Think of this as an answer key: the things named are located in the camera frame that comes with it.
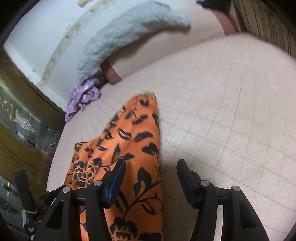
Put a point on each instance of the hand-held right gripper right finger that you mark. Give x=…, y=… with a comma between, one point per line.
x=185, y=182

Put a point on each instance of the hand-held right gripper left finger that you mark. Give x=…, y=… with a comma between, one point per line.
x=115, y=186

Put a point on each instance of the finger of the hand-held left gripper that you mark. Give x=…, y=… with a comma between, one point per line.
x=49, y=194

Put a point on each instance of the orange black floral garment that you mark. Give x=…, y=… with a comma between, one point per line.
x=138, y=143

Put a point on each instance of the wooden glass-door cabinet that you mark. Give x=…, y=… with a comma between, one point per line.
x=20, y=120

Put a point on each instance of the pale pink quilted bed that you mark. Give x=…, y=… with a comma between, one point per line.
x=219, y=104

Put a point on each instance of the purple cloth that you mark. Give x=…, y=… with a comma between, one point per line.
x=81, y=99

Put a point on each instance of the pale pink pillow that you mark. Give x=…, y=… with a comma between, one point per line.
x=173, y=44

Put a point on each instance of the grey quilted blanket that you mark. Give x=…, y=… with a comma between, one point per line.
x=120, y=34

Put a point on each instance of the striped headboard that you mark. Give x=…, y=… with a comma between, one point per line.
x=261, y=20

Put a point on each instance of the dark cloth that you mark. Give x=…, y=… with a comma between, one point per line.
x=215, y=4

